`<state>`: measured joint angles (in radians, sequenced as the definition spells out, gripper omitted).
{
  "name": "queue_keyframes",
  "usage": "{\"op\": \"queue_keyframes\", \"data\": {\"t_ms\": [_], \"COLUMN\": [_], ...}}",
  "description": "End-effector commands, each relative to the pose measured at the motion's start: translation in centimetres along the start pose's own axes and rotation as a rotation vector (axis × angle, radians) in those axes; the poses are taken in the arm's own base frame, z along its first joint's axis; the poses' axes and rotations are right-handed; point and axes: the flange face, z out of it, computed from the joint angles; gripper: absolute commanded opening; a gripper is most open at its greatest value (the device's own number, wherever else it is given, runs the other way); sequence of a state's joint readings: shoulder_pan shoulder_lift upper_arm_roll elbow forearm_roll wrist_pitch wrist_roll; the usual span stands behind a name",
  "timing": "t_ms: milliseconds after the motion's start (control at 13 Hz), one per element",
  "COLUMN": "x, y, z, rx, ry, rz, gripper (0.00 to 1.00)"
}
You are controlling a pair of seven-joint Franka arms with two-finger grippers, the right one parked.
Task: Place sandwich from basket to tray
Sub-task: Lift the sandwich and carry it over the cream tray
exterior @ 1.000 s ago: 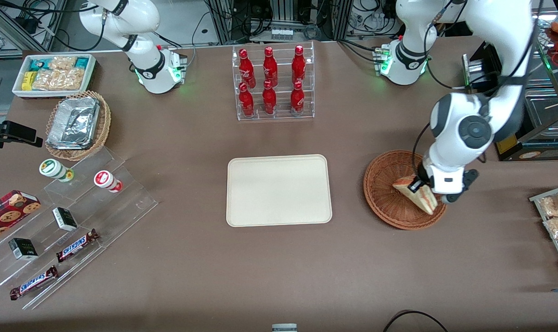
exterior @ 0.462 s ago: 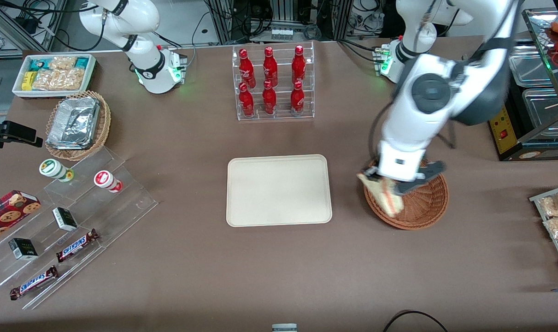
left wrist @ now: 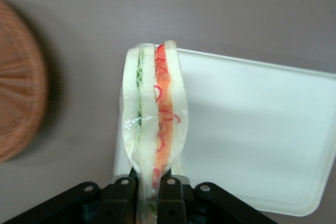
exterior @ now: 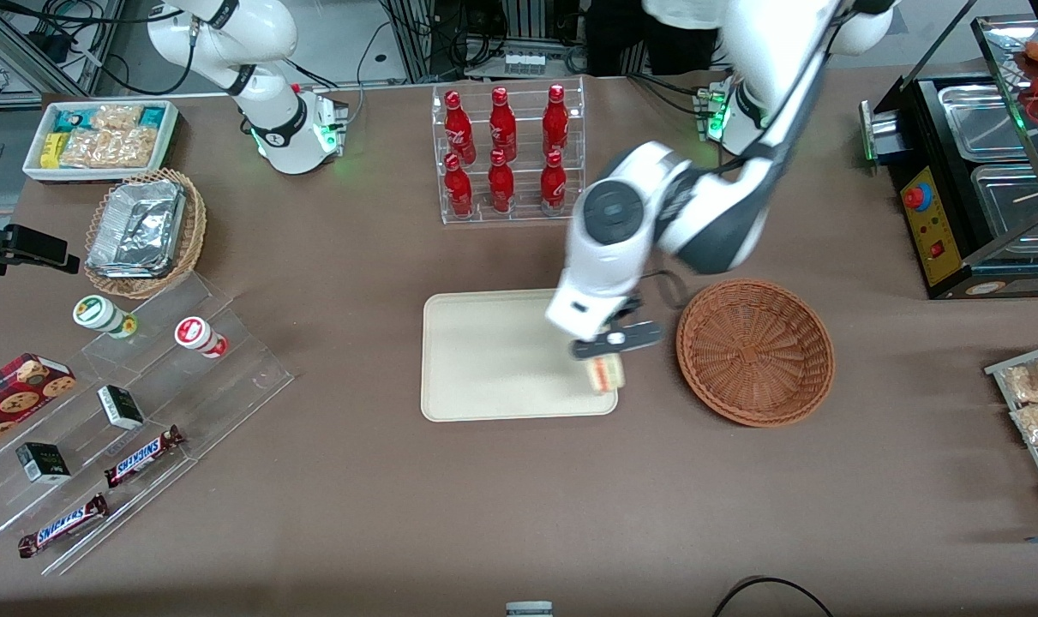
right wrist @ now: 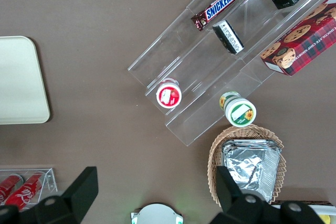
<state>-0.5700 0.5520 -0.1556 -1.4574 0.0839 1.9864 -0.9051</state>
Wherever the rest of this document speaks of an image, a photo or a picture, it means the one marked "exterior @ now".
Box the cream plastic tray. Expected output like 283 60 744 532
421 289 620 423

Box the clear acrylic bottle rack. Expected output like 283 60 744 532
431 76 586 225

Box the tray of packaged pastries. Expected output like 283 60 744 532
984 341 1038 525

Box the green lid cup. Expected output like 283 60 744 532
73 295 138 338

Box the black hot food warmer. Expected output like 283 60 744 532
860 13 1038 301

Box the brown Snickers bar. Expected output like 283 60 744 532
104 425 185 488
17 494 110 559

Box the red cola bottle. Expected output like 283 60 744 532
540 150 567 215
542 83 570 157
444 90 477 165
489 87 518 162
444 153 474 219
488 149 516 214

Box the black floor cable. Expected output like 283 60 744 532
711 577 835 617

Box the triangular sandwich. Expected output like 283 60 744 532
581 355 627 396

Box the black clamp device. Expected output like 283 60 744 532
0 214 81 277

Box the clear rice cracker bag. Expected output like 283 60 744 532
59 127 161 169
92 105 146 131

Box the silver foil container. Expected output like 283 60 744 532
87 179 187 280

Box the small black box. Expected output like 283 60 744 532
15 442 72 485
97 385 146 430

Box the white snack bin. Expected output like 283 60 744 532
22 100 180 185

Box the red cookie box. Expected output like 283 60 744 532
0 353 78 458

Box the red lid cup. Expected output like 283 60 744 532
174 316 229 359

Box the brown wicker basket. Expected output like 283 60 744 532
675 279 836 428

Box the tan wicker basket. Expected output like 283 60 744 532
83 168 207 300

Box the clear acrylic stepped shelf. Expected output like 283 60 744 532
0 273 295 577

